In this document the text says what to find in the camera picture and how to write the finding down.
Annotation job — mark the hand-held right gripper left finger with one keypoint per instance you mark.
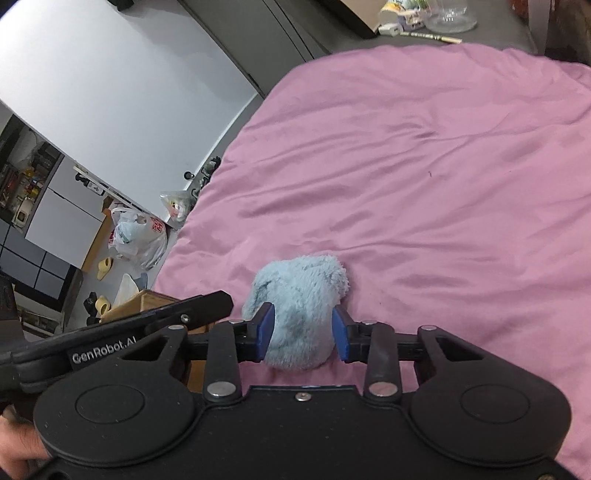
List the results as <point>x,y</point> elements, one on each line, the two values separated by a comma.
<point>263,332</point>

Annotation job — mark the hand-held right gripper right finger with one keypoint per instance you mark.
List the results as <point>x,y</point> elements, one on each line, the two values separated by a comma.
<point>341,334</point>

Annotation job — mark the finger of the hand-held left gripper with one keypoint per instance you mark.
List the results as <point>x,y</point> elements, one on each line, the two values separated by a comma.
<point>207,307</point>

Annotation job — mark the light blue fluffy plush toy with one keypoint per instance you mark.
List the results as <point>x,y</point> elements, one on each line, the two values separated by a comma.
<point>300,300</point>

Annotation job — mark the brown cardboard box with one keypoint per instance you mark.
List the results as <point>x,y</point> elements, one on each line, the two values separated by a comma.
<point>138,302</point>

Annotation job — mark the person's left hand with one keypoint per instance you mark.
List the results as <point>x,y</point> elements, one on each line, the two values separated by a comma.
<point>18,445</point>

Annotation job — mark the yellow slipper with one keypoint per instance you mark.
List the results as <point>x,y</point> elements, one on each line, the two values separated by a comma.
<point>103,305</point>
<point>105,268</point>

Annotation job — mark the white towel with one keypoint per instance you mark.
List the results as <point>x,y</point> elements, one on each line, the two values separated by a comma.
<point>127,290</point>

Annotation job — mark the white red print plastic bag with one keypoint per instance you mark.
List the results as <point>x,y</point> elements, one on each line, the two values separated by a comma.
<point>138,237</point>

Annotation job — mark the clear plastic trash bag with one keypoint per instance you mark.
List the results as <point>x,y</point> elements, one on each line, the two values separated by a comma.
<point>175,205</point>

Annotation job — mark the white cabinet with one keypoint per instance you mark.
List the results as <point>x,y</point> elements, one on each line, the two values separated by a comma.
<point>60,217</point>

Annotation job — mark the pink bed sheet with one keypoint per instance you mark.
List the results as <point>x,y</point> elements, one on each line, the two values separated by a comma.
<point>415,184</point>

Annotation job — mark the grey door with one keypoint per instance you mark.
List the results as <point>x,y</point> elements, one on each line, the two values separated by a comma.
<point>277,32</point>

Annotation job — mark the small white charger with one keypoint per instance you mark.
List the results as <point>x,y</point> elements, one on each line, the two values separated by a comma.
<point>389,31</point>

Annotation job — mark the thin wooden stick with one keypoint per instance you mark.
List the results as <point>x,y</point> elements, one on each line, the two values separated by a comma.
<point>429,37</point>

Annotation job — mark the clear plastic water jug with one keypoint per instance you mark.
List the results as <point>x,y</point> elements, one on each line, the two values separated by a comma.
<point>450,21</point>

